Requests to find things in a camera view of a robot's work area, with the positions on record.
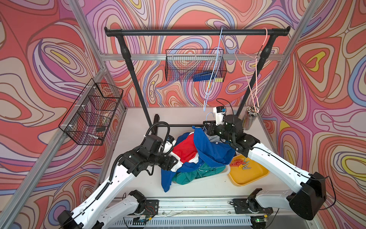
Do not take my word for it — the blue object in back basket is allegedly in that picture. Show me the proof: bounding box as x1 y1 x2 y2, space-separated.
193 71 215 82

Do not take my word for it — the black wire basket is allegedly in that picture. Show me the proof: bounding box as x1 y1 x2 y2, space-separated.
165 48 227 83
58 79 124 146

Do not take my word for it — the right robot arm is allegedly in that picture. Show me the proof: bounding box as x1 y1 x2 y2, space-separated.
203 114 327 220

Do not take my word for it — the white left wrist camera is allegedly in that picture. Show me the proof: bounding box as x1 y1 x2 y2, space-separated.
163 135 176 155

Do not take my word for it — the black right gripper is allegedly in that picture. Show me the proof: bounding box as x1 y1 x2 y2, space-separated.
203 120 234 143

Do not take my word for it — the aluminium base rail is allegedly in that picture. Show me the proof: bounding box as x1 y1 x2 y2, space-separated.
108 196 301 229

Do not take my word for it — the pink plastic hanger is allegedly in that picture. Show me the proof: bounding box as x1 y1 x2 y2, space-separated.
245 28 268 113

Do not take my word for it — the black wire basket left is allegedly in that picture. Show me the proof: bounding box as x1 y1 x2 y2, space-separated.
58 79 124 146

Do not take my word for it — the white perforated plastic basket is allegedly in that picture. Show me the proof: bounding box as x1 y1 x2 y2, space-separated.
190 165 231 184

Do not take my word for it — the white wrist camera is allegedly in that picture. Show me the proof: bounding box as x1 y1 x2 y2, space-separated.
213 106 226 126
163 135 176 155

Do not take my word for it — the black wire basket back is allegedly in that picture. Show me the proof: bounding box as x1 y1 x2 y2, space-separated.
165 48 227 83

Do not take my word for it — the light blue hanger green jacket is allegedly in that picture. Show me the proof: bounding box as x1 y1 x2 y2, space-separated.
203 28 223 112

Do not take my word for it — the green kids jacket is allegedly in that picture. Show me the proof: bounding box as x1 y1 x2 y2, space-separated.
172 163 225 186

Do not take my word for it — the yellow plastic tray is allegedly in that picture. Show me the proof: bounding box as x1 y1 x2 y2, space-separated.
228 155 270 187

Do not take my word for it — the cup of pencils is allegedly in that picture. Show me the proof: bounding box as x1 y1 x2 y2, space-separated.
243 106 259 130

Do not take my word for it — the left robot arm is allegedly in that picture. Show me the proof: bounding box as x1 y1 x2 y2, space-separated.
57 135 178 229

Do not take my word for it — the black clothes rack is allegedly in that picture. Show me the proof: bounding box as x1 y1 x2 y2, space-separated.
104 26 291 134

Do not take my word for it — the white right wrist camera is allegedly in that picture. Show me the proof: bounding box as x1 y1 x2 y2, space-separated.
213 106 226 126

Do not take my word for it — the blue red white jacket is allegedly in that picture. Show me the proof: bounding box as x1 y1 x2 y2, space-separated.
161 128 236 192

